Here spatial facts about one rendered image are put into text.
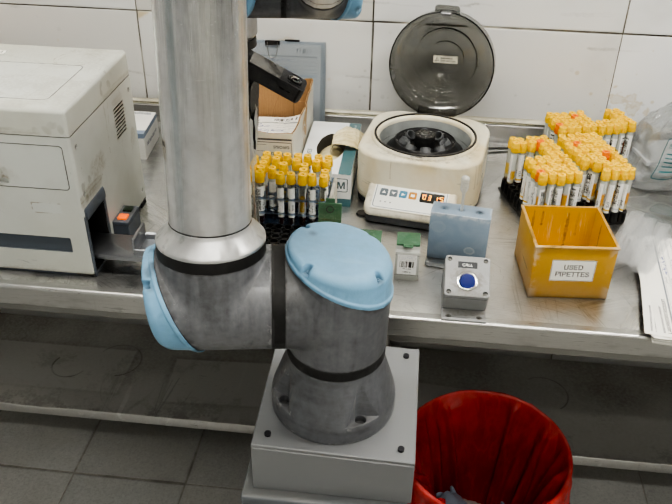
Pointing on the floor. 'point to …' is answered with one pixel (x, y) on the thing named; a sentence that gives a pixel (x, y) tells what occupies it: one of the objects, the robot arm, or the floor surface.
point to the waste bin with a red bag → (490, 451)
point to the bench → (19, 338)
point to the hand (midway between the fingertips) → (252, 156)
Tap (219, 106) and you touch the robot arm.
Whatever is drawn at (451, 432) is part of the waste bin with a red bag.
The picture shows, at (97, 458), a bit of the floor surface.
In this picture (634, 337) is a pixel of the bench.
